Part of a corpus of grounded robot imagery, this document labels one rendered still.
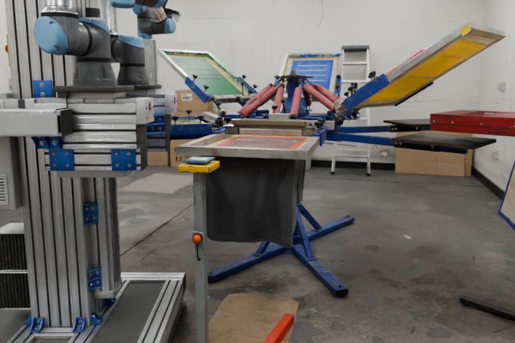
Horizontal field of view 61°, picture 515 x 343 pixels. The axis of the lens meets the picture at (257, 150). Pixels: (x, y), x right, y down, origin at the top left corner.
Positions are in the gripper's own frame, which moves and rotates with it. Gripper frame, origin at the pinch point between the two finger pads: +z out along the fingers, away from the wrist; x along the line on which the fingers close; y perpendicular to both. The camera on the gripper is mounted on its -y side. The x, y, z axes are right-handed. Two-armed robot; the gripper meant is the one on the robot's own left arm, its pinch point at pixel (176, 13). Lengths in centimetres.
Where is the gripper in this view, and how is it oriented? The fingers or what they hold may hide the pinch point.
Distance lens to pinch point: 277.4
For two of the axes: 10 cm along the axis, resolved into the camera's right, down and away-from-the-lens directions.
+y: -1.3, 9.7, 2.0
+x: 9.0, 2.0, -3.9
